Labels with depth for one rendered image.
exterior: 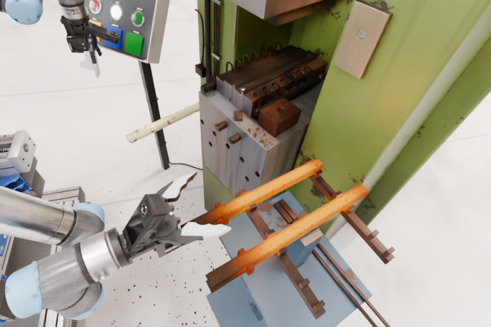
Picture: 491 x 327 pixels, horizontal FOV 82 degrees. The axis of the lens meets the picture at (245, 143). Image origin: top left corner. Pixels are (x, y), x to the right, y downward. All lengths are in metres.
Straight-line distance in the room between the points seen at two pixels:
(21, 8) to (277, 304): 1.03
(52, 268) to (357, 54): 0.77
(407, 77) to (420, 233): 1.50
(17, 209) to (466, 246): 2.22
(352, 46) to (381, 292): 1.40
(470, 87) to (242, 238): 0.92
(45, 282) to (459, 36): 0.85
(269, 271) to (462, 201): 1.83
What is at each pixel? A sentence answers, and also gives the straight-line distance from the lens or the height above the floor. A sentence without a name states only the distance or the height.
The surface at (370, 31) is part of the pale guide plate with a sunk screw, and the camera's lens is 0.77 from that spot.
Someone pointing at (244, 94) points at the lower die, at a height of 0.99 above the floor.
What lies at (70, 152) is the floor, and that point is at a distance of 2.30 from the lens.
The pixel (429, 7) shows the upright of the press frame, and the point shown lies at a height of 1.39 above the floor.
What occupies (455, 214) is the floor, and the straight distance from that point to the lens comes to 2.40.
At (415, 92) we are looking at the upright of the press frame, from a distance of 0.79.
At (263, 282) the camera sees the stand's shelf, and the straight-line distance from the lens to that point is 0.90.
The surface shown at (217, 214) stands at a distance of 0.66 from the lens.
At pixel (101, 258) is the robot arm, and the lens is 0.55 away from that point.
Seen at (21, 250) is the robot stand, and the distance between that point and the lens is 1.74.
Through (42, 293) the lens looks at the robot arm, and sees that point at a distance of 0.57.
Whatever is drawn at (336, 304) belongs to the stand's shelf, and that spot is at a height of 0.74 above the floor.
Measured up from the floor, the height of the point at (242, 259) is 1.02.
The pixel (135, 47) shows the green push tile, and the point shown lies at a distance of 1.22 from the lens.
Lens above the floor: 1.60
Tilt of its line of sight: 48 degrees down
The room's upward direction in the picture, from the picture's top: 7 degrees clockwise
